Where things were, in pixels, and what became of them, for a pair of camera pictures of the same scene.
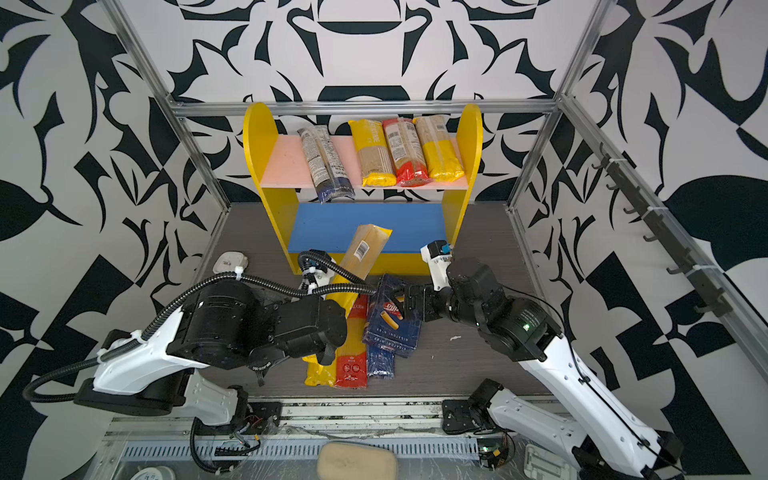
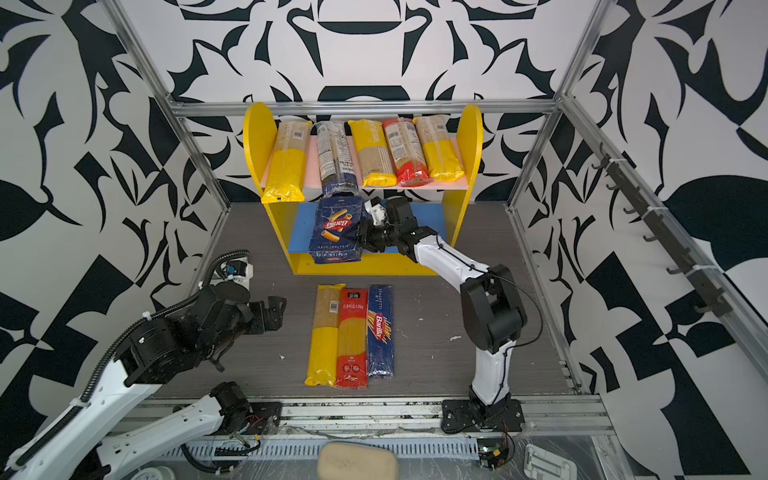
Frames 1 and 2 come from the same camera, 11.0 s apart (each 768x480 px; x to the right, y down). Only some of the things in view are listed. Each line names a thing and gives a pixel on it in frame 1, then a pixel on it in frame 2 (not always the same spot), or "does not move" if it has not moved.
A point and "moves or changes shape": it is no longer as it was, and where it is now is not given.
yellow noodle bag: (373, 154) does not move
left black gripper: (332, 304) → (260, 320)
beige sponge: (343, 460) does not move
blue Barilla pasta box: (388, 321) → (336, 233)
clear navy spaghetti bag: (330, 180) moves or changes shape
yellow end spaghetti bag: (438, 146) does not move
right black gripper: (415, 291) → (368, 238)
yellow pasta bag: (360, 259) → (288, 176)
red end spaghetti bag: (406, 152) does not move
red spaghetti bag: (351, 368) does not move
